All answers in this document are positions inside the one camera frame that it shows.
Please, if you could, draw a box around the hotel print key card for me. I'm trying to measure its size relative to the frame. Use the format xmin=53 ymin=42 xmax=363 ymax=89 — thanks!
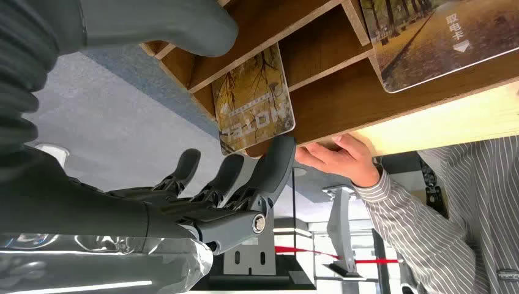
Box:
xmin=211 ymin=42 xmax=296 ymax=156

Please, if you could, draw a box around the wooden card rack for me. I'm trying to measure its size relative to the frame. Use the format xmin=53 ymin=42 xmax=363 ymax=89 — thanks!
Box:
xmin=140 ymin=0 xmax=519 ymax=159

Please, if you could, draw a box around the tree path print key card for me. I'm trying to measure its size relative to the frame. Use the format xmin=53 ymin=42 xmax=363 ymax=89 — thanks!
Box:
xmin=359 ymin=0 xmax=519 ymax=94

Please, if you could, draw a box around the person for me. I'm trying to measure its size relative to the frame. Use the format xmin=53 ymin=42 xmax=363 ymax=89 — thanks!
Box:
xmin=416 ymin=135 xmax=519 ymax=294

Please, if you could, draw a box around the white box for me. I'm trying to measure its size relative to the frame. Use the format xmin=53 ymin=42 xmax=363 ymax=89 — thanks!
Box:
xmin=34 ymin=142 xmax=70 ymax=168

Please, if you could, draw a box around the grey metal stand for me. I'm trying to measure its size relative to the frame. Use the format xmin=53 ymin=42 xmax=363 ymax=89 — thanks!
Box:
xmin=321 ymin=184 xmax=367 ymax=279

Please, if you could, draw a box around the black hanging equipment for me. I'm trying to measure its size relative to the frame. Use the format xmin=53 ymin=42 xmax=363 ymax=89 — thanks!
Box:
xmin=419 ymin=157 xmax=450 ymax=220

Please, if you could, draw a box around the red barrier tape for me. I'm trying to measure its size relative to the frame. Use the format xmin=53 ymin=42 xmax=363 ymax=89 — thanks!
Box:
xmin=274 ymin=245 xmax=403 ymax=265

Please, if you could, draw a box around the black base platform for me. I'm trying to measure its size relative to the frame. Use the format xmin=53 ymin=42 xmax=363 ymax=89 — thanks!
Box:
xmin=190 ymin=253 xmax=318 ymax=292

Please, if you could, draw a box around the ribbed grey right arm sleeve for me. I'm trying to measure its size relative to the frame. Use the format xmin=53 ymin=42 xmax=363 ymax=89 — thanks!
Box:
xmin=0 ymin=0 xmax=87 ymax=163

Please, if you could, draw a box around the grey slotted metal bracket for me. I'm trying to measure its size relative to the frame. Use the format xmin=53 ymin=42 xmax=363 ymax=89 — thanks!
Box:
xmin=222 ymin=209 xmax=277 ymax=277

